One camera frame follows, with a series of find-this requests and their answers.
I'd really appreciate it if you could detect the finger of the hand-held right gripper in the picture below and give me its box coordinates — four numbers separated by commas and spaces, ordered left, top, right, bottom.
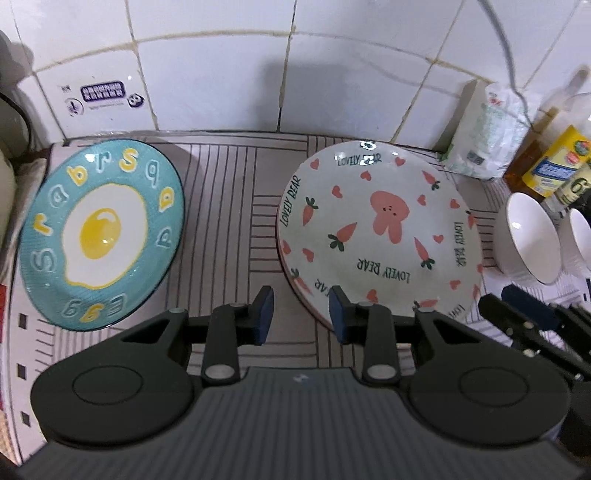
501, 283, 591, 334
478, 294, 583, 372

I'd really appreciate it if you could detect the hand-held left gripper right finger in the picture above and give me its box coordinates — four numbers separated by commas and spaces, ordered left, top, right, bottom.
329, 285, 481, 387

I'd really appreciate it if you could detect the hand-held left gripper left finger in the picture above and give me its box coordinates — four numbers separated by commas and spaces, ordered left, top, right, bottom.
121, 285, 275, 387

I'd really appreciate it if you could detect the white bowl with dark rim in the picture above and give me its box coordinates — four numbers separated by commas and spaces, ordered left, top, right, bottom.
495, 191, 574, 285
561, 208, 591, 278

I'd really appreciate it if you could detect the white rabbit carrot plate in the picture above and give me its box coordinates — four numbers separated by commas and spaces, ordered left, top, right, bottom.
276, 141, 485, 334

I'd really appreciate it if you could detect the blue fried egg plate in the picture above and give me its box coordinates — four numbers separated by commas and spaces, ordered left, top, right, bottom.
19, 138, 186, 332

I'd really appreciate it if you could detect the clear vinegar bottle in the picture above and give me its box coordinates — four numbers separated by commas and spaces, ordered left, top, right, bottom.
542, 161, 591, 215

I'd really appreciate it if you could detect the striped table mat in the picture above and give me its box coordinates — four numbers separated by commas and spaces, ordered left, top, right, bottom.
0, 133, 591, 462

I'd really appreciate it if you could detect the yellow label oil bottle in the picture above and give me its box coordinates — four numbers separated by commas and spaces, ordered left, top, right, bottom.
504, 69, 591, 200

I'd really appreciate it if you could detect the white plastic bag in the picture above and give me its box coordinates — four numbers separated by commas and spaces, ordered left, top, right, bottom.
441, 79, 532, 180

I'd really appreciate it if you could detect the grey cable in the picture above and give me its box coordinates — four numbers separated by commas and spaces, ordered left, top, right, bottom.
480, 0, 525, 100

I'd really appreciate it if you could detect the blue wall sticker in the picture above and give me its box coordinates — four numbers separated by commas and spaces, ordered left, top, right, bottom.
58, 79, 146, 118

